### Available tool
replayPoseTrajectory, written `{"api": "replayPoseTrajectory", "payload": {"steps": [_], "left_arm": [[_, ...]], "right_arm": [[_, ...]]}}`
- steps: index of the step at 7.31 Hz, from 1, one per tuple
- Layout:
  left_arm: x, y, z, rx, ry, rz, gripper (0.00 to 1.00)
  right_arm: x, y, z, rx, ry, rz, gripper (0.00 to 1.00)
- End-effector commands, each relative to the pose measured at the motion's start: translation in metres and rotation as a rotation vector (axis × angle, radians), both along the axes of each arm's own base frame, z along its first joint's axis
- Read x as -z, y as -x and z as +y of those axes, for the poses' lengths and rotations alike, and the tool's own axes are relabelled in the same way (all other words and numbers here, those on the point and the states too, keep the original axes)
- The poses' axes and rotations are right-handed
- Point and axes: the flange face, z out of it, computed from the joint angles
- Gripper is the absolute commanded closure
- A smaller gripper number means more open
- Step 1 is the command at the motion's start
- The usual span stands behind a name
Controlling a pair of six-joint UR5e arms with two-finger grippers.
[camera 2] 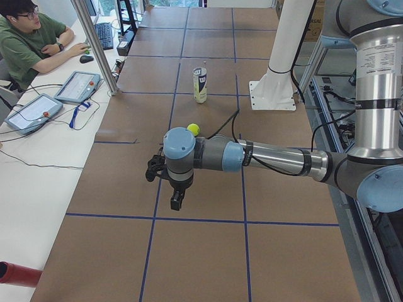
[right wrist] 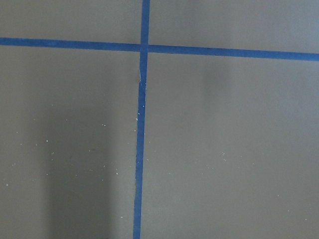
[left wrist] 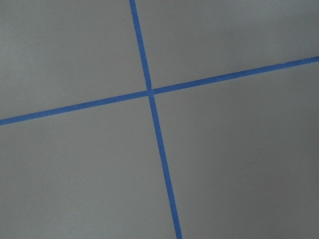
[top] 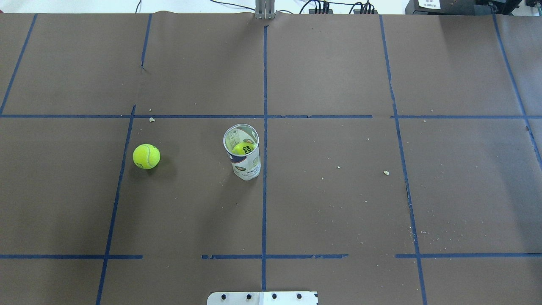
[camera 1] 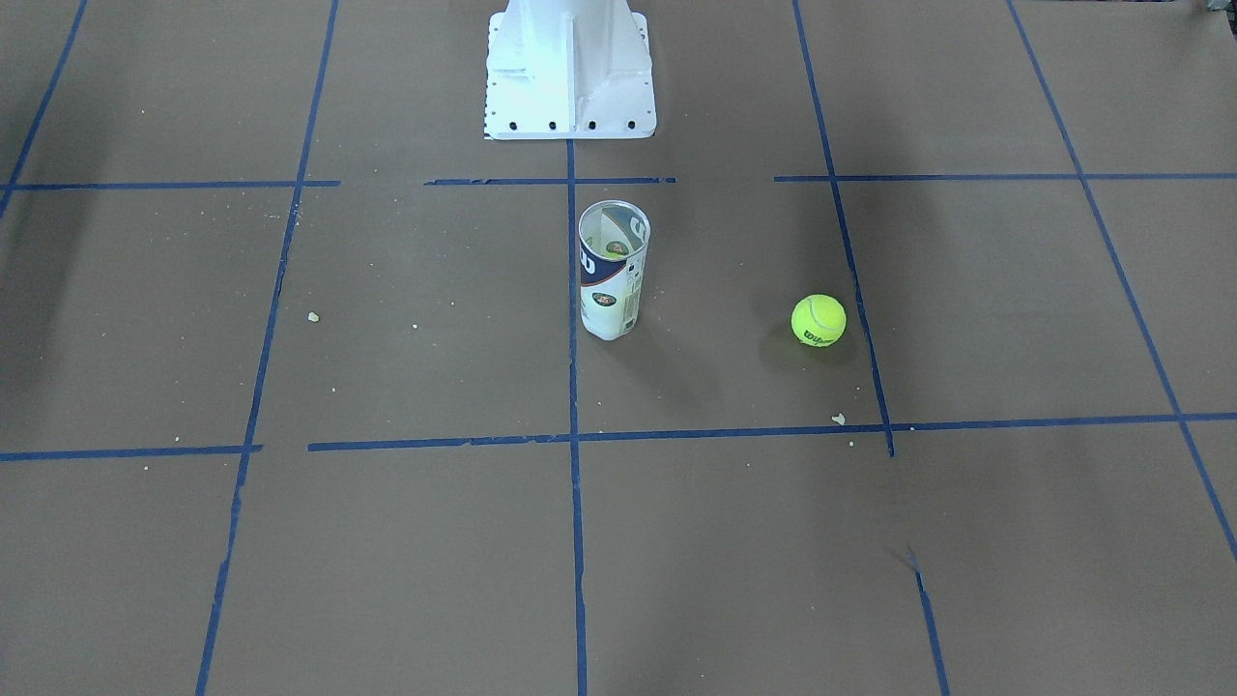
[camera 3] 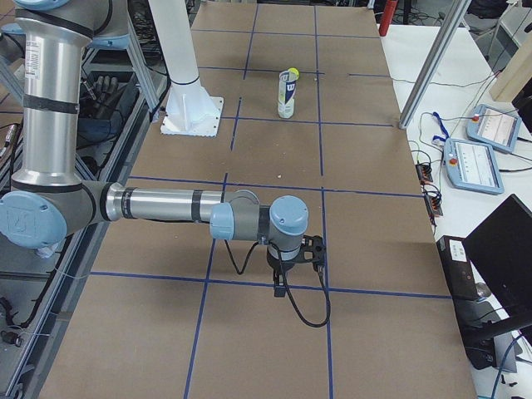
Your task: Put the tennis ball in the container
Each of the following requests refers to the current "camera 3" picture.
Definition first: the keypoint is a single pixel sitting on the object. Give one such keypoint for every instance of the yellow tennis ball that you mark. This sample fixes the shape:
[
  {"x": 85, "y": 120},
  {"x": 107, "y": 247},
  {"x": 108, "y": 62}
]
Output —
[{"x": 294, "y": 72}]

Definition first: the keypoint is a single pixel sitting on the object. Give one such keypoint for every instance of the clear tennis ball can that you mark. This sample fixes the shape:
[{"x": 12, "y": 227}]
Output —
[{"x": 286, "y": 94}]

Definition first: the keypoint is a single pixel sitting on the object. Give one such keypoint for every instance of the lower orange terminal board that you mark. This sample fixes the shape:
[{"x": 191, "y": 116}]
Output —
[{"x": 433, "y": 204}]

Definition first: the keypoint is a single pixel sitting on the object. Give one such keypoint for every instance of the orange terminal board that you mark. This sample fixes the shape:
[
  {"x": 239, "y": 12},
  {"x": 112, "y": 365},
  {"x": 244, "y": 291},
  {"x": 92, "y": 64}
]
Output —
[
  {"x": 433, "y": 204},
  {"x": 424, "y": 173}
]

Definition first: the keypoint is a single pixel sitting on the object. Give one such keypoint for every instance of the black computer box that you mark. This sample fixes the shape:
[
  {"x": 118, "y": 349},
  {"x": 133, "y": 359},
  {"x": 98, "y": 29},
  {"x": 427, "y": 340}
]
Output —
[{"x": 457, "y": 269}]

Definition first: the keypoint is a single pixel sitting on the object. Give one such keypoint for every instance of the upper orange terminal board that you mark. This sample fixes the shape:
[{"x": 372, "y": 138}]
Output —
[{"x": 424, "y": 173}]

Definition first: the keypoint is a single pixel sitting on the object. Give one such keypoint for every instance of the black monitor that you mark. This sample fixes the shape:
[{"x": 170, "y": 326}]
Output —
[{"x": 500, "y": 249}]

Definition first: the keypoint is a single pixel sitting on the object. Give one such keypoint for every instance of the near teach pendant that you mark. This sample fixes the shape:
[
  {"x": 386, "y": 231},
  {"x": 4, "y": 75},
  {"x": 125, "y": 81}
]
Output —
[{"x": 472, "y": 166}]

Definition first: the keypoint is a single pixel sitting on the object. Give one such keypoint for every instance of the teach pendant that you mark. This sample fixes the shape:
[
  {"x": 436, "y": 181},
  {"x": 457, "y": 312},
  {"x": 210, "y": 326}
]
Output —
[
  {"x": 472, "y": 166},
  {"x": 494, "y": 127}
]

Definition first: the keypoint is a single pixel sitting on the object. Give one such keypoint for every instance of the far teach pendant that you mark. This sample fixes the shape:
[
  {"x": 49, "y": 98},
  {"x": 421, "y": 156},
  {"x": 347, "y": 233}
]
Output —
[{"x": 494, "y": 127}]

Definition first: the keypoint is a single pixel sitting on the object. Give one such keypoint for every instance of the red cylinder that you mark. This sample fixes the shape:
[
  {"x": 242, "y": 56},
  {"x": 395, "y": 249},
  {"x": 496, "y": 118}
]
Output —
[{"x": 387, "y": 16}]

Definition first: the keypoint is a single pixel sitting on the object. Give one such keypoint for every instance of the wooden block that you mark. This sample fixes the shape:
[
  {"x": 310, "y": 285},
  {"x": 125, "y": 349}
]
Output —
[{"x": 515, "y": 76}]

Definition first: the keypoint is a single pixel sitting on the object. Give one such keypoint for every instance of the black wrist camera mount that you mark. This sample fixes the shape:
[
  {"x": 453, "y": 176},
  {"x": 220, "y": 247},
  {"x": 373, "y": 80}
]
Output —
[{"x": 313, "y": 251}]

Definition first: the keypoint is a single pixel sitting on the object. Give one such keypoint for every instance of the white pedestal column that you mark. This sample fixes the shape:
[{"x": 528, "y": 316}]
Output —
[{"x": 190, "y": 109}]

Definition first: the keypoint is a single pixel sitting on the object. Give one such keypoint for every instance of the aluminium frame post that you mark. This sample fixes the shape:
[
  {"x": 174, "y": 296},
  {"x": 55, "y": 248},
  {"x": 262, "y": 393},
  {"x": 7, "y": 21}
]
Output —
[{"x": 442, "y": 41}]

